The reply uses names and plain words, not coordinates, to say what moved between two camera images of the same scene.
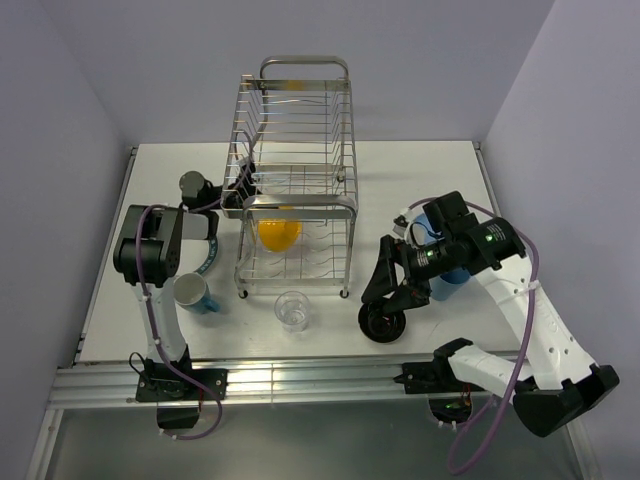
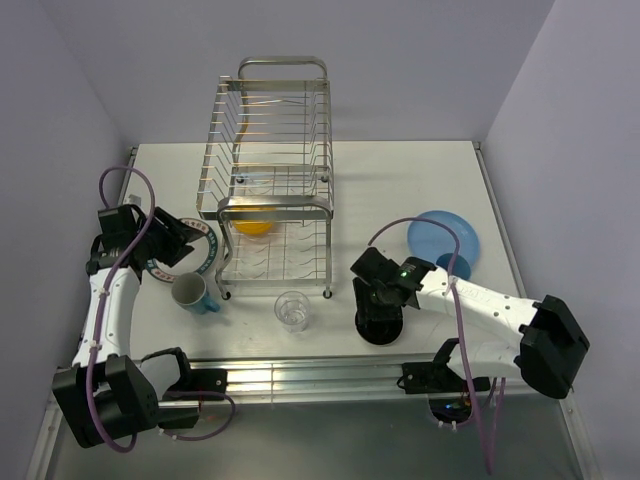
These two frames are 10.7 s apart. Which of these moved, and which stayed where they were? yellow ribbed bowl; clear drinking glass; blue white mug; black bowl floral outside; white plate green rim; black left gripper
Moved: yellow ribbed bowl; black left gripper
Stayed: white plate green rim; black bowl floral outside; clear drinking glass; blue white mug
